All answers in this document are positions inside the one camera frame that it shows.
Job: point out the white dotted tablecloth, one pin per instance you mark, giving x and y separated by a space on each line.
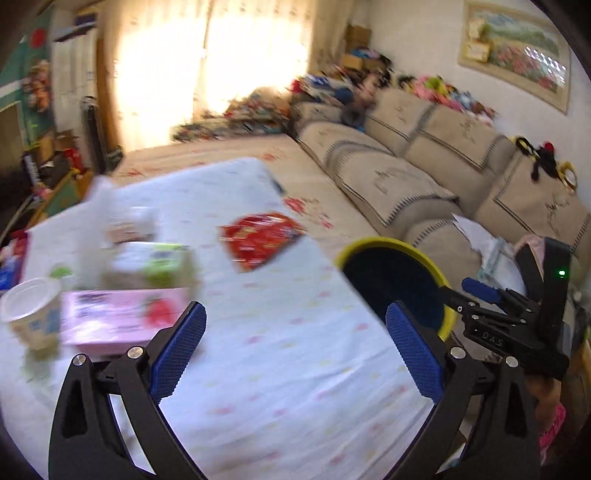
295 378

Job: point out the pile of books and toys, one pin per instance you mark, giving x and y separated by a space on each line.
264 112

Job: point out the white yogurt cup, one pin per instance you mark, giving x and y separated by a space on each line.
32 310

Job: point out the papers and plastic folder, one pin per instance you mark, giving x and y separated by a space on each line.
498 267

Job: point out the white foam fruit net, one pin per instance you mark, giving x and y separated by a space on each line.
91 236

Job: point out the person's right hand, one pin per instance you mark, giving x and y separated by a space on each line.
547 393

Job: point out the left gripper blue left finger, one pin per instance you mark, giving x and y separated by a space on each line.
86 441

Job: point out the framed flower painting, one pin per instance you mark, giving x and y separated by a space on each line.
520 49

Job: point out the beige fabric sofa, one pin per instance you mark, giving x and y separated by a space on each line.
416 167

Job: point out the white standing air conditioner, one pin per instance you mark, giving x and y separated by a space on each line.
73 77

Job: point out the green white carton box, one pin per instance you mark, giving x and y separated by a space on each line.
148 265

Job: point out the cream embroidered curtains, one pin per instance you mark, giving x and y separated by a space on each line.
169 61

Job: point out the artificial flower wall decoration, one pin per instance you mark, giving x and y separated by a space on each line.
36 86

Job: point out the blue tissue pack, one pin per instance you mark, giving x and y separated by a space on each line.
9 273

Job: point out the pink sleeved right forearm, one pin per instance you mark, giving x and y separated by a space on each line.
547 438

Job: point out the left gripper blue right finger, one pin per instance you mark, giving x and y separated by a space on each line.
503 443

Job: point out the black tower fan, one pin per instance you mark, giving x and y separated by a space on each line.
94 136

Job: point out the red snack wrapper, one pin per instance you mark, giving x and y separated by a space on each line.
253 240

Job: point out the yellow rimmed black trash bin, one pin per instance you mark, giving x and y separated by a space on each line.
385 270

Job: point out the pile of plush toys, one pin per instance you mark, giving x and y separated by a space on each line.
372 72

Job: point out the red envelope box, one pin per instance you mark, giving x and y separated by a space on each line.
17 247

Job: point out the pink strawberry milk carton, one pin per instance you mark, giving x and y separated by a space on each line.
108 322

